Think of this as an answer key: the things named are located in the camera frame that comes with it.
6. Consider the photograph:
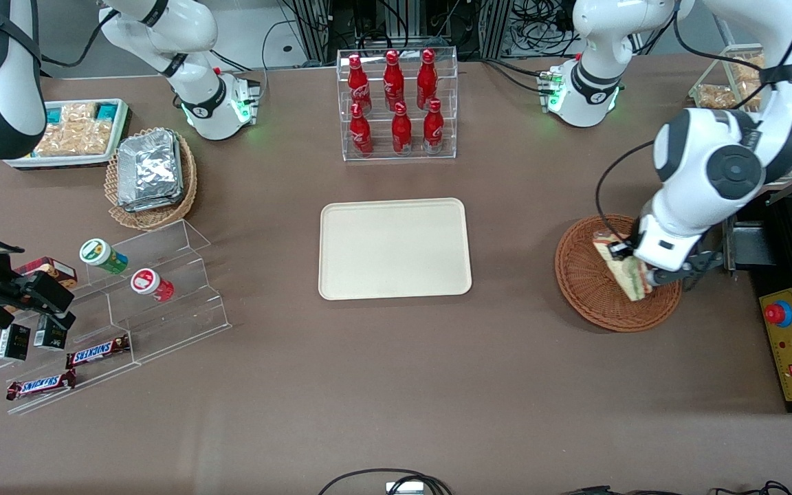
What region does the brown red chocolate box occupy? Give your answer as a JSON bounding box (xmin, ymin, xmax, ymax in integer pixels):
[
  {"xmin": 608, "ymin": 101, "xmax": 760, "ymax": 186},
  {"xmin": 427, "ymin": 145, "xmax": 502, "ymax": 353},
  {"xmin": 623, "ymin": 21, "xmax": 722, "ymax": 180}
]
[{"xmin": 14, "ymin": 256, "xmax": 78, "ymax": 289}]

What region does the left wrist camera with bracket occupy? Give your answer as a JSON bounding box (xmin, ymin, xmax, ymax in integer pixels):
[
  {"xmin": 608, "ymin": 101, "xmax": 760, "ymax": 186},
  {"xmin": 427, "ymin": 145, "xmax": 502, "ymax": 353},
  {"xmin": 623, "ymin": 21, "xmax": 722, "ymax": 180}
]
[{"xmin": 646, "ymin": 249, "xmax": 725, "ymax": 291}]

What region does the black cable loop with plug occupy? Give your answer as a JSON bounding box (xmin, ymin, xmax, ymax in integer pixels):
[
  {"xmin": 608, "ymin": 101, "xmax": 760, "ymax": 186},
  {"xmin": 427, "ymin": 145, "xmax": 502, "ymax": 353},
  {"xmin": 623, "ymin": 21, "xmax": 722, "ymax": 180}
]
[{"xmin": 317, "ymin": 468, "xmax": 453, "ymax": 495}]

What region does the red emergency stop button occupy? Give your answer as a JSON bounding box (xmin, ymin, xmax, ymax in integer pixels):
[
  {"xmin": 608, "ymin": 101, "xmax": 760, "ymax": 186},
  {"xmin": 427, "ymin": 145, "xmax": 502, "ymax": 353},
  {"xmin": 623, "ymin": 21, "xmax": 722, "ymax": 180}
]
[{"xmin": 764, "ymin": 300, "xmax": 792, "ymax": 329}]

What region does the red snack can white lid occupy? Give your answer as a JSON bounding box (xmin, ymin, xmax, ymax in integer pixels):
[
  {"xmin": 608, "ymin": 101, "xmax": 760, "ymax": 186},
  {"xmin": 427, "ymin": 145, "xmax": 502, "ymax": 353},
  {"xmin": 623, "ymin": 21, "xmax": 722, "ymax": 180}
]
[{"xmin": 130, "ymin": 268, "xmax": 175, "ymax": 303}]

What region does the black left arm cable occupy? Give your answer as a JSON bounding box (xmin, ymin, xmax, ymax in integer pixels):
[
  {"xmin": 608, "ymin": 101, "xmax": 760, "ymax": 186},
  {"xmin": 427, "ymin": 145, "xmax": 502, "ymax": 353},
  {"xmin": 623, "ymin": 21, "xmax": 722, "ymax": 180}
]
[{"xmin": 594, "ymin": 0, "xmax": 792, "ymax": 243}]

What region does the green snack can white lid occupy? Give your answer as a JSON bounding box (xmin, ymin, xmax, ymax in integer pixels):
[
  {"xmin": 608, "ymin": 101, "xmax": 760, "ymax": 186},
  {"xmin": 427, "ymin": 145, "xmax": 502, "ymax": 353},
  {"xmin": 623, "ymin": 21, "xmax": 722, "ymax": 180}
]
[{"xmin": 79, "ymin": 238, "xmax": 129, "ymax": 276}]

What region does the white rectangular snack tray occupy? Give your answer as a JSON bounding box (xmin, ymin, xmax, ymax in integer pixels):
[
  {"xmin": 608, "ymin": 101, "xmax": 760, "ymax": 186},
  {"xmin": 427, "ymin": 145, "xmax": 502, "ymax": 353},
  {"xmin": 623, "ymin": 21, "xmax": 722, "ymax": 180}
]
[{"xmin": 3, "ymin": 98, "xmax": 132, "ymax": 170}]

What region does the triangle sandwich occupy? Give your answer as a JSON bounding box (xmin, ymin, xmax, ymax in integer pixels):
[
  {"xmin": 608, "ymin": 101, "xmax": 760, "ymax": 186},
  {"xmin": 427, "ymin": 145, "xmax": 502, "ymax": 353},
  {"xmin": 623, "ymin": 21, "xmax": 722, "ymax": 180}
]
[{"xmin": 592, "ymin": 232, "xmax": 655, "ymax": 303}]

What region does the beige snack bag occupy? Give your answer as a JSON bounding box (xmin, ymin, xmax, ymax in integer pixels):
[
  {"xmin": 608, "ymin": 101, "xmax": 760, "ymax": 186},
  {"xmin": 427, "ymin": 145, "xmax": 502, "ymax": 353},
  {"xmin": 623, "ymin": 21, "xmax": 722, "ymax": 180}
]
[
  {"xmin": 34, "ymin": 121, "xmax": 114, "ymax": 157},
  {"xmin": 59, "ymin": 102, "xmax": 98, "ymax": 126}
]

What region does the black base power cable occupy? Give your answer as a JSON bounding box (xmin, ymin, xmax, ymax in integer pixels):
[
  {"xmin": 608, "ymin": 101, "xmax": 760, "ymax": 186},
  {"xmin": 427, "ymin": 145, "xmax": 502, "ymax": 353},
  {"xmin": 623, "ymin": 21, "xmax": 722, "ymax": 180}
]
[{"xmin": 482, "ymin": 58, "xmax": 549, "ymax": 94}]

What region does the brown snickers bar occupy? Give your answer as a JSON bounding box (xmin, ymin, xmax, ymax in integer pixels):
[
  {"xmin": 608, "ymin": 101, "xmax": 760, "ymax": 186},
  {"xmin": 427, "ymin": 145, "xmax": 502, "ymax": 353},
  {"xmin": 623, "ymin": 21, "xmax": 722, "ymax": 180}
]
[
  {"xmin": 66, "ymin": 335, "xmax": 131, "ymax": 370},
  {"xmin": 5, "ymin": 369, "xmax": 78, "ymax": 402}
]

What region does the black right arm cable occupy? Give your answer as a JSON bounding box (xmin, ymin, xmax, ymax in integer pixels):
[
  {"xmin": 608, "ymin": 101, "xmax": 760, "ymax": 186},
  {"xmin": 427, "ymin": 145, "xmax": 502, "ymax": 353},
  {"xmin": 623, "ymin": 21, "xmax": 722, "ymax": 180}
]
[{"xmin": 37, "ymin": 7, "xmax": 123, "ymax": 69}]

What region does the aluminium frame with cables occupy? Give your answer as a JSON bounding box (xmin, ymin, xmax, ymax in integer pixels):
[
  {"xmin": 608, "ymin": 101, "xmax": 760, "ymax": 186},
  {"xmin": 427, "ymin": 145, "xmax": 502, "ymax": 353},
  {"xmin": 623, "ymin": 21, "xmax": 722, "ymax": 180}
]
[{"xmin": 285, "ymin": 0, "xmax": 575, "ymax": 64}]

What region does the silver foil packet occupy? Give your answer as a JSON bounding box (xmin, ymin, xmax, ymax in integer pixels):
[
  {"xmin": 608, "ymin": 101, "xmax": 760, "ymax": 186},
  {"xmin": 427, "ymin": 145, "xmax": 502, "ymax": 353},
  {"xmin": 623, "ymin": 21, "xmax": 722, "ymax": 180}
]
[
  {"xmin": 121, "ymin": 190, "xmax": 186, "ymax": 213},
  {"xmin": 116, "ymin": 131, "xmax": 184, "ymax": 204}
]

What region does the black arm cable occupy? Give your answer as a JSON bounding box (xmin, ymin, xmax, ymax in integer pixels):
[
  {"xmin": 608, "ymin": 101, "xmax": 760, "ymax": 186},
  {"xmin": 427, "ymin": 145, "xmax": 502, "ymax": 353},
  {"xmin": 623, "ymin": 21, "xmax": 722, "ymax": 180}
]
[
  {"xmin": 37, "ymin": 7, "xmax": 123, "ymax": 69},
  {"xmin": 594, "ymin": 0, "xmax": 792, "ymax": 243}
]

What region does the clear acrylic bottle rack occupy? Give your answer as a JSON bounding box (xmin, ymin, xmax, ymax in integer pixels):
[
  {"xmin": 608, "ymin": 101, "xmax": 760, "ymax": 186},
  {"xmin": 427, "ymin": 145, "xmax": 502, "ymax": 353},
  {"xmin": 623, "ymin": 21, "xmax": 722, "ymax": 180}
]
[{"xmin": 336, "ymin": 47, "xmax": 459, "ymax": 162}]

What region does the clear bag of fried snacks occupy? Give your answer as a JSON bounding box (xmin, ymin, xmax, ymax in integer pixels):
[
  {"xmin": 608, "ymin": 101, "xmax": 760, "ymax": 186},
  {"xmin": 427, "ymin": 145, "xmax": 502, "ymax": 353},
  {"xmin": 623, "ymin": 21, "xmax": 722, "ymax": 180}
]
[
  {"xmin": 730, "ymin": 54, "xmax": 767, "ymax": 84},
  {"xmin": 697, "ymin": 84, "xmax": 738, "ymax": 111}
]

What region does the thin black cable bundle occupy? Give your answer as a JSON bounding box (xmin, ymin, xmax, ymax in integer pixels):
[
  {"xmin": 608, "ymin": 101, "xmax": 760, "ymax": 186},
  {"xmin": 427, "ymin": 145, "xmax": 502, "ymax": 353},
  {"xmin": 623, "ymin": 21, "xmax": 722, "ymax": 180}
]
[{"xmin": 561, "ymin": 481, "xmax": 792, "ymax": 495}]

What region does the red cola bottle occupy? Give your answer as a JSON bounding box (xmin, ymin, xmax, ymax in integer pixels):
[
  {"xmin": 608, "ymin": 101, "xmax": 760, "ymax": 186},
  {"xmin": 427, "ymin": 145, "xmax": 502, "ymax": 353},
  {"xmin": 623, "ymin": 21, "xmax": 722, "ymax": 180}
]
[
  {"xmin": 347, "ymin": 54, "xmax": 373, "ymax": 115},
  {"xmin": 383, "ymin": 49, "xmax": 406, "ymax": 111},
  {"xmin": 416, "ymin": 48, "xmax": 439, "ymax": 111},
  {"xmin": 423, "ymin": 98, "xmax": 446, "ymax": 154},
  {"xmin": 349, "ymin": 102, "xmax": 375, "ymax": 158},
  {"xmin": 391, "ymin": 102, "xmax": 414, "ymax": 156}
]

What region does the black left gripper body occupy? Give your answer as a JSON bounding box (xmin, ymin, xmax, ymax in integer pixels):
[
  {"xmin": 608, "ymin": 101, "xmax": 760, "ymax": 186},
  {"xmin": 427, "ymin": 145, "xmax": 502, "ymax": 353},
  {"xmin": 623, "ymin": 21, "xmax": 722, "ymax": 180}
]
[{"xmin": 608, "ymin": 234, "xmax": 639, "ymax": 262}]

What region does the cream plastic serving tray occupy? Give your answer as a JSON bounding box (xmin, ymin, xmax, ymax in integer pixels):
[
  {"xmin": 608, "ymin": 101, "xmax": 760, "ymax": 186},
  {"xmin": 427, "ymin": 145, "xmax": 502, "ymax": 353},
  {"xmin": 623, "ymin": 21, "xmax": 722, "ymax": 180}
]
[{"xmin": 318, "ymin": 197, "xmax": 473, "ymax": 301}]

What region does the black machine housing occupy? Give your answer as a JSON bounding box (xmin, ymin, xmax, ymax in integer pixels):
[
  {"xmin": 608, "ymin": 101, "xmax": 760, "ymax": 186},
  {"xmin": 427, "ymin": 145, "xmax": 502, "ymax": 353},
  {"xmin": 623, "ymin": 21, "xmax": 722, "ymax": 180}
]
[{"xmin": 747, "ymin": 191, "xmax": 792, "ymax": 415}]

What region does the brown round wicker basket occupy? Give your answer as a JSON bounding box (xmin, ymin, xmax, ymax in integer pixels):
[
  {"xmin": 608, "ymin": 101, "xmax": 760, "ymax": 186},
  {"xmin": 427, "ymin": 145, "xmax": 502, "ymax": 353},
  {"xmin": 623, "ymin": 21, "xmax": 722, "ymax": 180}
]
[{"xmin": 555, "ymin": 214, "xmax": 683, "ymax": 333}]

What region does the clear acrylic stepped stand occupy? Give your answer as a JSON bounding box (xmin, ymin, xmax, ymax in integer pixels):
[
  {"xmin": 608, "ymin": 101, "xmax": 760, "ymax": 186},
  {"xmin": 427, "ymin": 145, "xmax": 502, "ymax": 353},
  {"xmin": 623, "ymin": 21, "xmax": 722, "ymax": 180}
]
[{"xmin": 0, "ymin": 219, "xmax": 233, "ymax": 417}]

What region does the small black box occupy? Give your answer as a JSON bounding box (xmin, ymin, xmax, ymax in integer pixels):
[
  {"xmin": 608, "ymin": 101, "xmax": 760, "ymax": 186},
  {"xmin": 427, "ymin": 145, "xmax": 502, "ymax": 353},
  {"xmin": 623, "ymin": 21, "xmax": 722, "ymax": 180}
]
[
  {"xmin": 0, "ymin": 323, "xmax": 31, "ymax": 362},
  {"xmin": 33, "ymin": 315, "xmax": 68, "ymax": 351}
]

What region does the tan oval wicker basket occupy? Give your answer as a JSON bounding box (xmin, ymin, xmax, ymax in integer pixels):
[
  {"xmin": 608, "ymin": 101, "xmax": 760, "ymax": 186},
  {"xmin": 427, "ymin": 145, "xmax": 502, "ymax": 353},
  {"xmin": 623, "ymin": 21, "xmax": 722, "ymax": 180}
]
[{"xmin": 104, "ymin": 128, "xmax": 199, "ymax": 231}]

